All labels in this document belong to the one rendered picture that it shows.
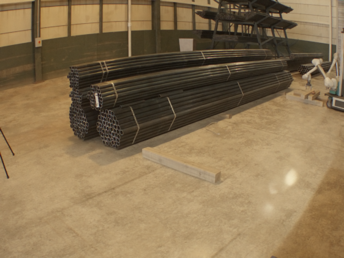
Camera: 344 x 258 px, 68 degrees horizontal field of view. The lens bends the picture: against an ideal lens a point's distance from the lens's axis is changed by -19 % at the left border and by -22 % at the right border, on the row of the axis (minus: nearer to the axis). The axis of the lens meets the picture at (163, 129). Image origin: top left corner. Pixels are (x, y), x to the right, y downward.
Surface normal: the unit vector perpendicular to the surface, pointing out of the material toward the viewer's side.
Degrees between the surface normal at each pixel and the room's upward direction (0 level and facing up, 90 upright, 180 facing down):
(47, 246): 0
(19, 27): 90
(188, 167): 90
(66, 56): 90
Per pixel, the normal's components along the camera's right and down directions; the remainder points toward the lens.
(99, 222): -0.01, -0.95
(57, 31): 0.73, 0.21
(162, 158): -0.69, 0.24
